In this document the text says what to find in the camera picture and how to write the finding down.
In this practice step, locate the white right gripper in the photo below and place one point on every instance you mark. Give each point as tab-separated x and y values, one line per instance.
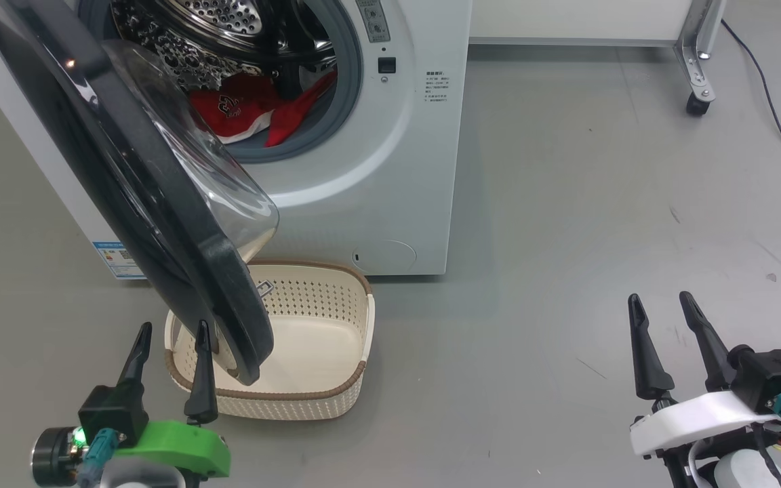
689	420

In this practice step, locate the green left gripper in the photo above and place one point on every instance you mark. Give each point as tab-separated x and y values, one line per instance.
180	447

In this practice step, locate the dark grey washing machine door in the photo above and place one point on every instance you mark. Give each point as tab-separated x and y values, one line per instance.
160	224

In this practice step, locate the red and white garment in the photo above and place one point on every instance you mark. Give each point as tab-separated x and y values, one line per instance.
234	108

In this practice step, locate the cream perforated laundry basket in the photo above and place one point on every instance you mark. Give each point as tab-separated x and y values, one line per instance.
316	352

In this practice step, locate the white front-load washing machine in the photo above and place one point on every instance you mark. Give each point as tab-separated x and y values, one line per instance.
397	169

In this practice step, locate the blue energy label sticker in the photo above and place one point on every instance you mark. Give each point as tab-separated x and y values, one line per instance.
116	261

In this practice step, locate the white cabinet panel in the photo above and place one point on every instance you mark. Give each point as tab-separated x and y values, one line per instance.
580	20

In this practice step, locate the grey warning label sticker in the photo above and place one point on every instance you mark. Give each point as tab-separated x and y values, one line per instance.
373	20

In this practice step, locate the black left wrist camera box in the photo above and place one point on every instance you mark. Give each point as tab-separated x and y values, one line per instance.
112	410

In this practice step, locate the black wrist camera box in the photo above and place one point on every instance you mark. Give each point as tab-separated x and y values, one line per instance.
770	379
112	410

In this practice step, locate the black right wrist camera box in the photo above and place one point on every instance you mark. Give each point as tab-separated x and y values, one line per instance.
770	379

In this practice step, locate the metal frame leg with caster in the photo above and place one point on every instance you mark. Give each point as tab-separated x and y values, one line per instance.
695	54

